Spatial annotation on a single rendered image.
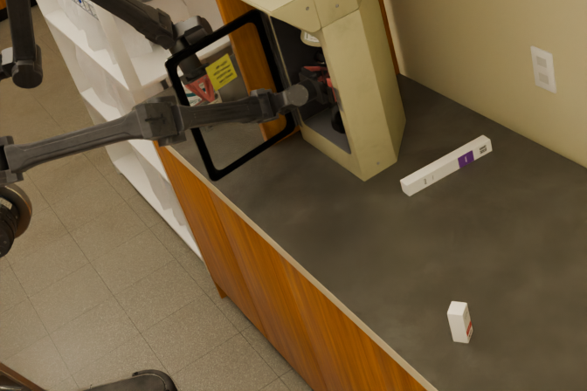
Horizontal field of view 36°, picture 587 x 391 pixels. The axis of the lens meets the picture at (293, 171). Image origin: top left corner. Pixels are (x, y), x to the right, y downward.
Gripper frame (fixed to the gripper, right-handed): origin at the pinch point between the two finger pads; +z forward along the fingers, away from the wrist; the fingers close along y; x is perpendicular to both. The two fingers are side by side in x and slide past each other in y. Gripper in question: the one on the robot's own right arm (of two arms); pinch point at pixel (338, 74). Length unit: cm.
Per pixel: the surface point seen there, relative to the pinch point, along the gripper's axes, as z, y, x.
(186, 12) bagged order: 4, 112, 11
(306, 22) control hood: -13.8, -15.9, -25.8
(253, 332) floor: -29, 60, 118
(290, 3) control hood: -16.5, -15.8, -31.9
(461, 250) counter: -9, -56, 25
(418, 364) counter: -38, -75, 27
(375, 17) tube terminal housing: 10.4, -7.2, -14.3
